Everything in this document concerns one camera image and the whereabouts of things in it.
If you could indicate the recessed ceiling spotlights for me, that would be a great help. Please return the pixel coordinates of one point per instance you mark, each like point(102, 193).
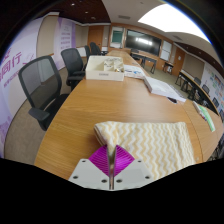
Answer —
point(86, 12)

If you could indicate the large bright ceiling light panel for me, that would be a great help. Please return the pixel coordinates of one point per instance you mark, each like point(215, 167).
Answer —
point(171, 20)

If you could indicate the white open cardboard box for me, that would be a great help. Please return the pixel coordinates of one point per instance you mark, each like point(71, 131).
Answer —
point(96, 72)

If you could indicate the group of black office chairs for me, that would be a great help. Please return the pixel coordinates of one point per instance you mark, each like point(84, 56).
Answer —
point(95, 49)

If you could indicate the cream zigzag-patterned towel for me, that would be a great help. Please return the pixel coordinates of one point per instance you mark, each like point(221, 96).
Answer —
point(156, 143)

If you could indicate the small dark phone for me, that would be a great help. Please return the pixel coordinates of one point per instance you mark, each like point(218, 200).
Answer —
point(172, 100)

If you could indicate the black mesh office chair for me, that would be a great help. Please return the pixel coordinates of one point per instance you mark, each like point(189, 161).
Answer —
point(71, 60)
point(33, 80)

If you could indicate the large black wall screen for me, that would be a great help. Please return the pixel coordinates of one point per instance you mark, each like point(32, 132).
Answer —
point(142, 41)

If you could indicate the white printed paper sheets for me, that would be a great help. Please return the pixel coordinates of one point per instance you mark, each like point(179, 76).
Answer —
point(134, 71)

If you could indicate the green booklet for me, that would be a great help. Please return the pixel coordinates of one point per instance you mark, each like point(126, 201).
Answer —
point(208, 118)

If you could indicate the row of black office chairs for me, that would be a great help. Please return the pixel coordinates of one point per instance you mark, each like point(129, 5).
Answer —
point(205, 89)

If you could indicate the small dark-legged desk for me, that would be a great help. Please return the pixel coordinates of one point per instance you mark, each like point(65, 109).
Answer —
point(168, 64)

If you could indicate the white booklet with colourful edge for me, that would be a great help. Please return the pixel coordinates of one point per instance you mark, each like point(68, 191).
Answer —
point(198, 109)

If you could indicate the colourful wall posters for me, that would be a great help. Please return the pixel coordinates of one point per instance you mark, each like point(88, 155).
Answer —
point(215, 83)

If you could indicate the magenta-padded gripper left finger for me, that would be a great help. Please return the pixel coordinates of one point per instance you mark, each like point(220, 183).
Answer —
point(90, 173)

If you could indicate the dark-legged wooden desk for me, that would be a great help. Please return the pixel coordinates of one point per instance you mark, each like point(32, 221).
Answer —
point(144, 56)

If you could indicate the green and white wall board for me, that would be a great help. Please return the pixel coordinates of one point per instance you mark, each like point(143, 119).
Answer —
point(117, 36)

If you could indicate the thick white book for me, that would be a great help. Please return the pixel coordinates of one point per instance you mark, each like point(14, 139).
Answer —
point(160, 87)

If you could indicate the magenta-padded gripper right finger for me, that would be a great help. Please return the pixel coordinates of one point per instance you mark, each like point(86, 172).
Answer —
point(133, 173)

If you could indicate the brown wooden door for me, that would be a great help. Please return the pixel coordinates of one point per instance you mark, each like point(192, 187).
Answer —
point(179, 61)
point(95, 37)

